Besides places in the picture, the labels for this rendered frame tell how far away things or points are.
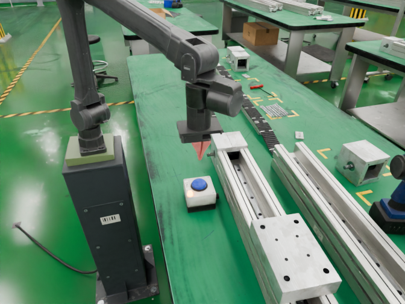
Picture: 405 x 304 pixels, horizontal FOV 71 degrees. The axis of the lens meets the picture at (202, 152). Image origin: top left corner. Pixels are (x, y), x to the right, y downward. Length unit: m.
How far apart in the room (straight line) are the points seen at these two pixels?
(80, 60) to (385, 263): 0.91
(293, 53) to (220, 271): 3.01
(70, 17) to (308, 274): 0.82
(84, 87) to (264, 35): 4.03
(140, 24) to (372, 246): 0.71
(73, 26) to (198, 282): 0.72
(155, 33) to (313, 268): 0.56
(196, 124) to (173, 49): 0.17
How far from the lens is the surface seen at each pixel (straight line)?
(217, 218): 0.79
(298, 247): 0.60
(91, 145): 1.04
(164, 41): 0.64
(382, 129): 2.70
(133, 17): 0.70
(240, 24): 5.93
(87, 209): 1.14
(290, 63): 3.50
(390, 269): 0.74
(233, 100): 0.58
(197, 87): 0.61
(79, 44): 0.91
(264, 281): 0.64
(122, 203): 1.13
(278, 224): 0.63
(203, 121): 0.64
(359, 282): 0.71
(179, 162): 0.98
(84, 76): 0.93
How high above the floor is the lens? 1.36
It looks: 35 degrees down
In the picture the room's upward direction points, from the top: straight up
